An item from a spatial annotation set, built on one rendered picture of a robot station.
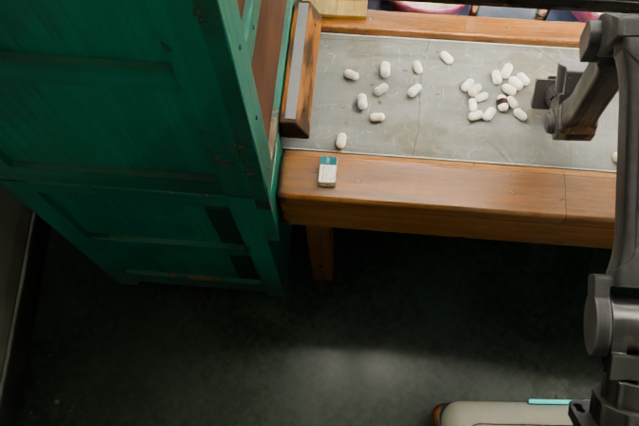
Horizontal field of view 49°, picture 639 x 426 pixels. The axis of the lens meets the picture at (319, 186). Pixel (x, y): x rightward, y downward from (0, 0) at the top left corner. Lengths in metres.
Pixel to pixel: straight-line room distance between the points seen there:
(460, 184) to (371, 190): 0.18
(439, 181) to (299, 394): 0.90
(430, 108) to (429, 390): 0.91
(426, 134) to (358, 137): 0.15
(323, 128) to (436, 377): 0.92
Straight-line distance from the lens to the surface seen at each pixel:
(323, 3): 1.64
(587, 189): 1.51
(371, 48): 1.62
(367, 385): 2.10
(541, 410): 1.89
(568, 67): 1.39
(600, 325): 0.89
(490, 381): 2.15
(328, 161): 1.43
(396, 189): 1.43
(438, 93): 1.57
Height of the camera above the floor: 2.09
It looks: 68 degrees down
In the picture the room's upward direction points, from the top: 4 degrees counter-clockwise
